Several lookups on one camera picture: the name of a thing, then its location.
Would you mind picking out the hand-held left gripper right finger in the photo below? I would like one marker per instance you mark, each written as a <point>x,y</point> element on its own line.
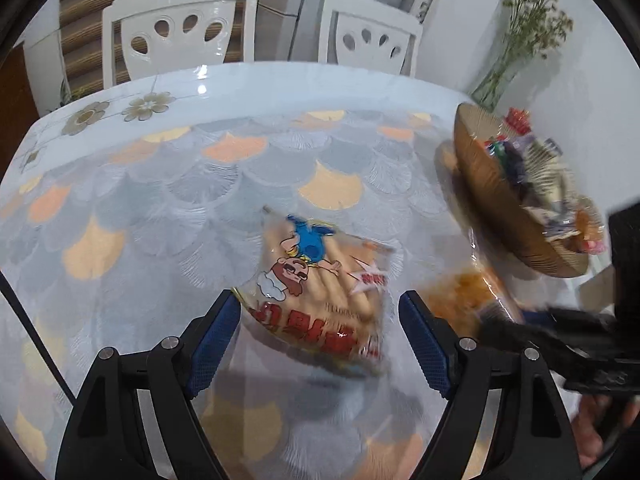
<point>425,345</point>

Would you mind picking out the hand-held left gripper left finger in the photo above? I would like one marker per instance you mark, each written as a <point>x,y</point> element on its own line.
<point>215,340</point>

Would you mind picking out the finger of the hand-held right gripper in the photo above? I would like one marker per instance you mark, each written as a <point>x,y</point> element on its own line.
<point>570,317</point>
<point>530,340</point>

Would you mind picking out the red striped orange snack bag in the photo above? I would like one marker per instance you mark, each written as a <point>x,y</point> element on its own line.
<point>465,290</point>

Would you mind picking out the cartoon print stick biscuit bag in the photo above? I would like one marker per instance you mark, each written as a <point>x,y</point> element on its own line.
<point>310,290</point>

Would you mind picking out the purple white patterned snack packet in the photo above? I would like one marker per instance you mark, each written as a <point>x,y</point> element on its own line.
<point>550,180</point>

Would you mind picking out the ribbed amber glass bowl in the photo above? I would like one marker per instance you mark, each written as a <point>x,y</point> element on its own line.
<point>495,195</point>

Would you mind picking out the blue chips packet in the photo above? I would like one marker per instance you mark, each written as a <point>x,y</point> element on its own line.
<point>512,160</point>

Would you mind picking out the person's right hand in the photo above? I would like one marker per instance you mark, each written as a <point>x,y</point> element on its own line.
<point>595,425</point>

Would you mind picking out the red ornament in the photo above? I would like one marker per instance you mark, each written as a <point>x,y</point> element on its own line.
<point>517,120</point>

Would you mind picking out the clear glass vase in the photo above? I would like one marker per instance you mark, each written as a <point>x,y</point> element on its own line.
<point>495,85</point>

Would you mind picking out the white plastic chair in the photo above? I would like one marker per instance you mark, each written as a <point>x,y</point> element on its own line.
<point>370,35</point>
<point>170,25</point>

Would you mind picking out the brown striped window blind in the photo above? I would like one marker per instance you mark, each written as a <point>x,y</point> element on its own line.
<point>85,20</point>

